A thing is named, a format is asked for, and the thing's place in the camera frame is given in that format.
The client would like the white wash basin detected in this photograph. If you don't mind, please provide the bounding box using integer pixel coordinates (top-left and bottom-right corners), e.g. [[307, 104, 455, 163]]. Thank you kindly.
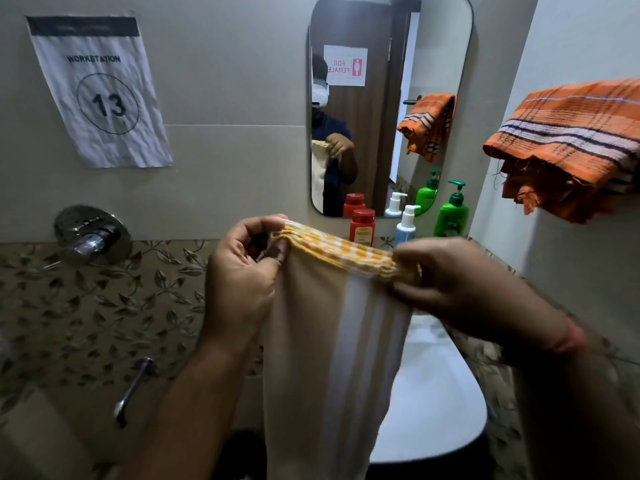
[[369, 314, 489, 464]]

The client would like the white crumpled paper sign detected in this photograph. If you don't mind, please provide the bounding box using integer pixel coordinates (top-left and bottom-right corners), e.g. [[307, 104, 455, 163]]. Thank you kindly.
[[25, 14, 175, 169]]

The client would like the person's left hand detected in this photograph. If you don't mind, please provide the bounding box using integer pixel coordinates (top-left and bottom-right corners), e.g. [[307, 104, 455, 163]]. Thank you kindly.
[[199, 213, 290, 351]]

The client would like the rounded wall mirror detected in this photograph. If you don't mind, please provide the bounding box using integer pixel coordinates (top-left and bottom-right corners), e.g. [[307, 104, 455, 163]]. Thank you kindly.
[[306, 0, 475, 219]]

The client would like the yellow striped towel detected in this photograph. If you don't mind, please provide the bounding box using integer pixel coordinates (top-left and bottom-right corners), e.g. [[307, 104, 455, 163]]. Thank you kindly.
[[262, 219, 419, 480]]

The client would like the black waste bin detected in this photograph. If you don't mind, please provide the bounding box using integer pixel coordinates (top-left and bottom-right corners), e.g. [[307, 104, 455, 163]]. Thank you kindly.
[[215, 429, 269, 480]]

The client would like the blue white pump bottle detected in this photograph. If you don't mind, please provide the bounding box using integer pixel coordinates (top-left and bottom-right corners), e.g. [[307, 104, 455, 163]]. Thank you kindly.
[[393, 204, 422, 247]]

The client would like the orange plaid towel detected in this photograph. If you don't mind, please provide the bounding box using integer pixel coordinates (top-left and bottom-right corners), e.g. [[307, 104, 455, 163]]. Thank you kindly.
[[482, 78, 640, 225]]

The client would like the person's left forearm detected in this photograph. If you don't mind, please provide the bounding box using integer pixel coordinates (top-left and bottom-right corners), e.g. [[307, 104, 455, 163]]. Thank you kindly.
[[117, 339, 261, 480]]

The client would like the chrome health faucet handle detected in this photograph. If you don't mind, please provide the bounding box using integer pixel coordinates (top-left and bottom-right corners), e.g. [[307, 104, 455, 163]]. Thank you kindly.
[[113, 357, 156, 429]]

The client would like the chrome wall valve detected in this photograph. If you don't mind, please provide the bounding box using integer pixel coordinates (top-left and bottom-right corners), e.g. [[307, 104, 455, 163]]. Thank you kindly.
[[53, 204, 133, 268]]

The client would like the red bottle with yellow label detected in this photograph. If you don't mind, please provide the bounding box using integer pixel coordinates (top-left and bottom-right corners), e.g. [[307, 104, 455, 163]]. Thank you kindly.
[[349, 208, 377, 247]]

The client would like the green pump bottle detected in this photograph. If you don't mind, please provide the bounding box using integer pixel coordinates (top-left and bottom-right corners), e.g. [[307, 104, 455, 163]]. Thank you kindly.
[[433, 179, 471, 239]]

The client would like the red thread bracelet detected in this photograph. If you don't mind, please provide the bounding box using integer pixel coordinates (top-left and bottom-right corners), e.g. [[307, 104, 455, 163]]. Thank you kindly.
[[552, 319, 589, 357]]

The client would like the person's right hand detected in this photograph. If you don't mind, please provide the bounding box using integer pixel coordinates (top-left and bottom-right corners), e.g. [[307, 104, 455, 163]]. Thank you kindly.
[[391, 237, 577, 357]]

